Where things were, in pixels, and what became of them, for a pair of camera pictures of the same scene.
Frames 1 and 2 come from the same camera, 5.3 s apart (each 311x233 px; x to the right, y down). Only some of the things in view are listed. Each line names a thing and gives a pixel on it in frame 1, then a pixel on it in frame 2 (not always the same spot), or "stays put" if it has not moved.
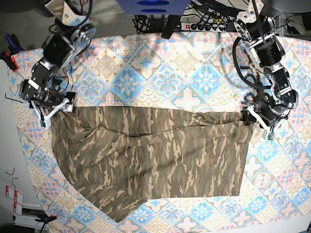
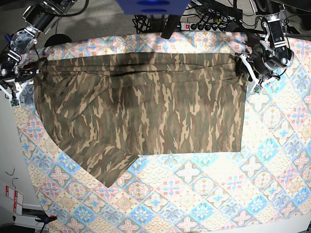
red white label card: x=18 y=198 stays put
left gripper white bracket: x=45 y=120 to x=14 y=97
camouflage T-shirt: x=120 y=156 to x=102 y=110
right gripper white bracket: x=268 y=131 to x=239 y=69
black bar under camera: x=173 y=22 stays put
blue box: x=154 y=7 stays put
